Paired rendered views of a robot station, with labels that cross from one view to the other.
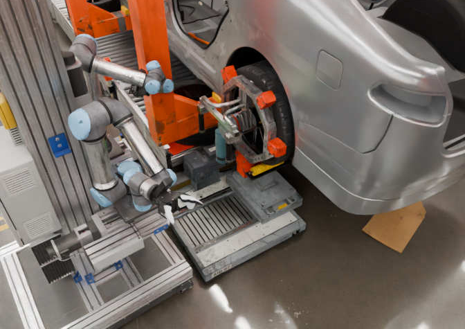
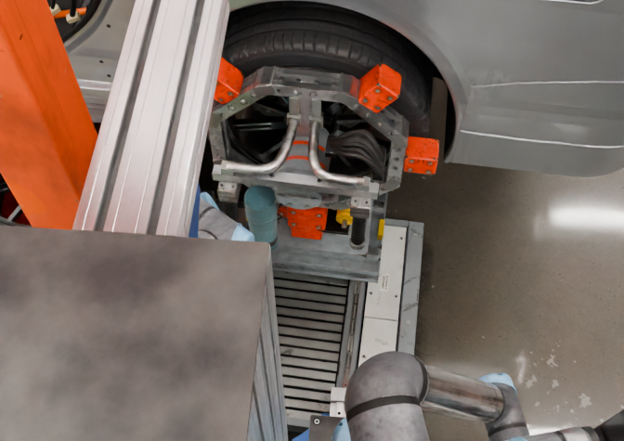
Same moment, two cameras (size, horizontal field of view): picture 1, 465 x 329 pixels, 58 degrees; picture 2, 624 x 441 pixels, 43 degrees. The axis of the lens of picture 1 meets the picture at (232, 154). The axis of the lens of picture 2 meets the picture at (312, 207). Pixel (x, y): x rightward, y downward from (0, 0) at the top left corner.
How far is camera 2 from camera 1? 160 cm
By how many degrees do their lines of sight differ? 36
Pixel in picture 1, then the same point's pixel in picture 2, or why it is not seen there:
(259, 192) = (332, 238)
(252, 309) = not seen: hidden behind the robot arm
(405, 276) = (590, 185)
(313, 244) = (454, 243)
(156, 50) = (82, 149)
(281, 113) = (410, 93)
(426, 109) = not seen: outside the picture
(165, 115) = not seen: hidden behind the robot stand
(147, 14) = (47, 87)
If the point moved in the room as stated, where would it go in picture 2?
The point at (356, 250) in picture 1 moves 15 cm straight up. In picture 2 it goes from (507, 201) to (515, 180)
